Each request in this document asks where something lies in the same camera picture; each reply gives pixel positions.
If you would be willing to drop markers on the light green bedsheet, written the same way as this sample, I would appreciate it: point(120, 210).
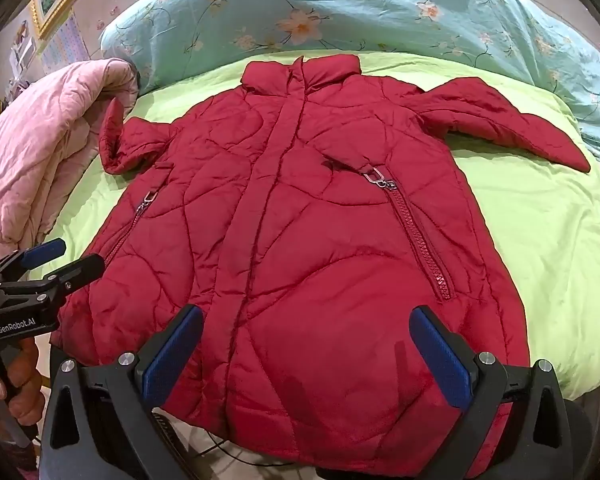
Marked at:
point(530, 240)

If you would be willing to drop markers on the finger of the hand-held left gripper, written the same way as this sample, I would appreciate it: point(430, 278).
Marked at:
point(45, 251)
point(82, 267)

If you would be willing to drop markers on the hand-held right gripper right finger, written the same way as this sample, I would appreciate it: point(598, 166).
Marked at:
point(440, 355)

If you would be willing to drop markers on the wall poster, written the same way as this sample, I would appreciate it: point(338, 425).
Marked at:
point(67, 42)

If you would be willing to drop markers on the red quilted jacket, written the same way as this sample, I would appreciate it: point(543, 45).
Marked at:
point(300, 240)

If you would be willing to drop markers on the person's left hand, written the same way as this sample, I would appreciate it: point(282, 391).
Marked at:
point(25, 380)

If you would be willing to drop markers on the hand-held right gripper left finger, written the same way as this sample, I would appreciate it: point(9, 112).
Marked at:
point(172, 352)

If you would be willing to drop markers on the pink quilted blanket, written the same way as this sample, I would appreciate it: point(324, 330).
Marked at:
point(30, 160)

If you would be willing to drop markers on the teal floral quilt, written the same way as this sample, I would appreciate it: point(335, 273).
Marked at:
point(330, 10)

